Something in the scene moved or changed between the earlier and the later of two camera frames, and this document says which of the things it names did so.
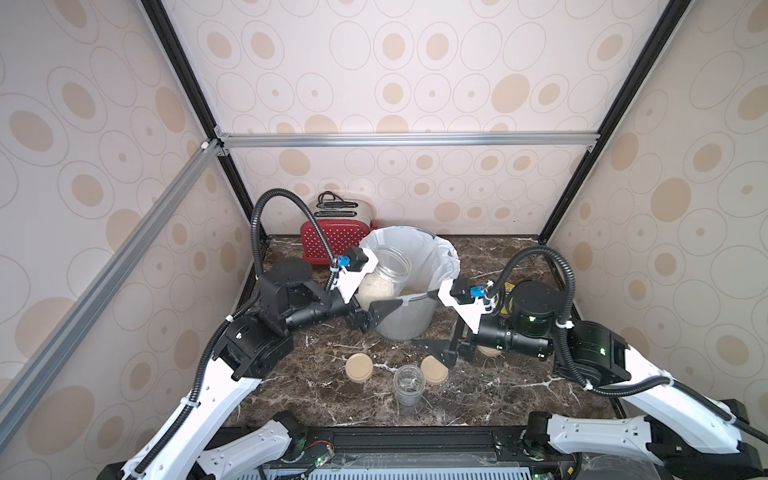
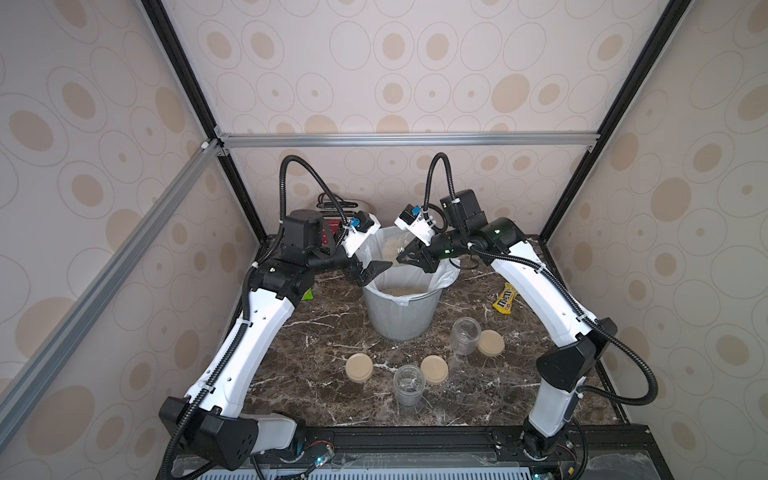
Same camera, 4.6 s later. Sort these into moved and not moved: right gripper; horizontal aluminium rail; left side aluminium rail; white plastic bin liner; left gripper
Moved: right gripper; left gripper
Not moved: white plastic bin liner; horizontal aluminium rail; left side aluminium rail
